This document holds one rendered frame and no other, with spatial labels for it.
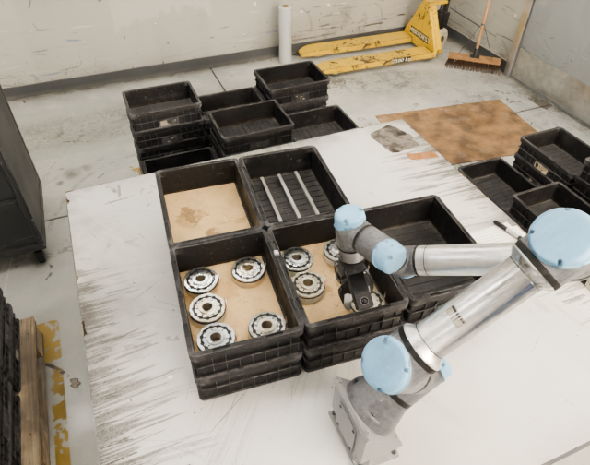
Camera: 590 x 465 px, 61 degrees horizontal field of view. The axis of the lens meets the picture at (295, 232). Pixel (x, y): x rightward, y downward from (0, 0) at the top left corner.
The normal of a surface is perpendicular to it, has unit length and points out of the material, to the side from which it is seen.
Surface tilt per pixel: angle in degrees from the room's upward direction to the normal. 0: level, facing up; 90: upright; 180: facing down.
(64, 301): 0
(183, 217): 0
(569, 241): 37
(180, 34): 90
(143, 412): 0
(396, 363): 51
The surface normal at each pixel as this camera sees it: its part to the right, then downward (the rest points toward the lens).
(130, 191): 0.01, -0.73
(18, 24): 0.38, 0.64
